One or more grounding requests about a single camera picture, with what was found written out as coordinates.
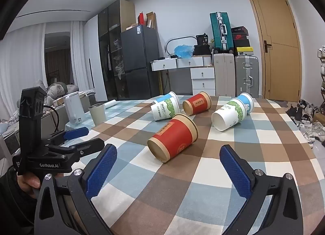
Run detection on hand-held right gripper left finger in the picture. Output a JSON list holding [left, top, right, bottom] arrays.
[[33, 144, 118, 235]]

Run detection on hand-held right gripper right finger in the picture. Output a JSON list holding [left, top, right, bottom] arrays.
[[220, 145, 304, 235]]

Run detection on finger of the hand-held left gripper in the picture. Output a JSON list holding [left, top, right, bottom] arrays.
[[48, 127, 89, 147], [47, 138, 105, 161]]

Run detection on large red paper cup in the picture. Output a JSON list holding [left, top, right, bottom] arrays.
[[147, 114, 199, 163]]

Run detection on person's left forearm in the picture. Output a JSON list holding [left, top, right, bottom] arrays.
[[0, 166, 40, 228]]

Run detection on white green printed paper cup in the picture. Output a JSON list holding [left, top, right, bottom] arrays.
[[211, 98, 247, 132], [150, 91, 181, 122]]

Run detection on white blue printed paper cup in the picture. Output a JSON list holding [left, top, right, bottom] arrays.
[[236, 92, 255, 115]]

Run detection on small red paper cup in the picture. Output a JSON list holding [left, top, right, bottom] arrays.
[[182, 91, 212, 116]]

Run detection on person's left hand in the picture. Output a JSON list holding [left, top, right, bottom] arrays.
[[17, 173, 43, 198]]

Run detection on white electric kettle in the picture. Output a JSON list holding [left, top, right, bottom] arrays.
[[64, 92, 86, 125]]

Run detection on grey green tumbler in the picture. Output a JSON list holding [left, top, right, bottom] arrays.
[[88, 103, 106, 126]]

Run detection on checkered tablecloth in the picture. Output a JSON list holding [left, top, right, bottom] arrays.
[[63, 95, 318, 235]]

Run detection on grey padded jacket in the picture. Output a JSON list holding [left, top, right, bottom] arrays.
[[45, 82, 79, 105]]

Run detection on white sheer curtain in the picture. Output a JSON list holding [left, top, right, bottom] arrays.
[[0, 20, 48, 122], [70, 20, 90, 92]]

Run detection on dark glass cabinet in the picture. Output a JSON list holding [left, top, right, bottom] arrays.
[[98, 0, 136, 101]]

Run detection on pile of shoes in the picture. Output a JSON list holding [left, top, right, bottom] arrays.
[[285, 99, 325, 147]]

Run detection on dark grey refrigerator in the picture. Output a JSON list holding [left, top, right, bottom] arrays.
[[120, 25, 160, 100]]

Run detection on silver suitcase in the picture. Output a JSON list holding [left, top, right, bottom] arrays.
[[235, 55, 260, 99]]

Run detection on white drawer cabinet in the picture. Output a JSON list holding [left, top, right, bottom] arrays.
[[190, 67, 216, 97]]

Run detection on beige suitcase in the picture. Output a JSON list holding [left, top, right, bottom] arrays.
[[213, 53, 237, 97]]

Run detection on white desk with drawers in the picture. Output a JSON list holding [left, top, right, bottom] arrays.
[[150, 55, 213, 96]]

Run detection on black yellow shoe box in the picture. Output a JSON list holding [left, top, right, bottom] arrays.
[[234, 40, 254, 57]]

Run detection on black bag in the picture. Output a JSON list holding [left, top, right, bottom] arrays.
[[193, 45, 211, 57]]

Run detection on blue plastic bag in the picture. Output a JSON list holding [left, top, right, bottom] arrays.
[[174, 44, 195, 59]]

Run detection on brown cardboard box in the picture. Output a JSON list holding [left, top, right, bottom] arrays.
[[146, 11, 157, 30]]

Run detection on wooden door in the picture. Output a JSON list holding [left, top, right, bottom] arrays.
[[245, 0, 303, 103]]

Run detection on shoe rack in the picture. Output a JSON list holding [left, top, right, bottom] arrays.
[[317, 45, 325, 98]]

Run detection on teal suitcase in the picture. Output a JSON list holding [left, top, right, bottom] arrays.
[[209, 11, 235, 53]]

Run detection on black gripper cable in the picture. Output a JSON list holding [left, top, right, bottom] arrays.
[[43, 106, 61, 135]]

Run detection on arched silver mirror frame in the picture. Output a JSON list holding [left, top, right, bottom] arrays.
[[165, 36, 198, 56]]

